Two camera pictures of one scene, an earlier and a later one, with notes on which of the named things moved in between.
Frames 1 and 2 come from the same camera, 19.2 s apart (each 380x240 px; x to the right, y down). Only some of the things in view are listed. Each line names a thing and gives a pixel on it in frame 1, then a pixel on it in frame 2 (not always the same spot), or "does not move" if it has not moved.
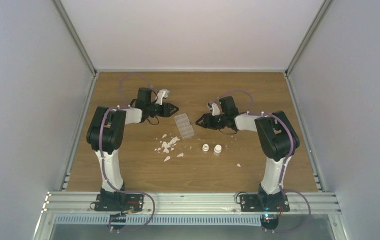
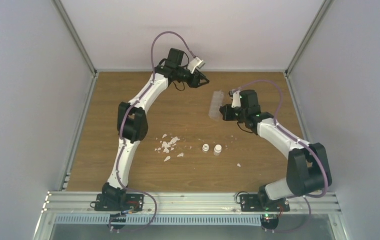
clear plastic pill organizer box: [184, 125] -> [217, 100]
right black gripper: [211, 120] -> [226, 112]
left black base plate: [119, 202] does not move
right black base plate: [264, 203] does not move
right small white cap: [217, 150] does not move
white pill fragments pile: [166, 146] does not move
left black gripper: [163, 109] -> [195, 79]
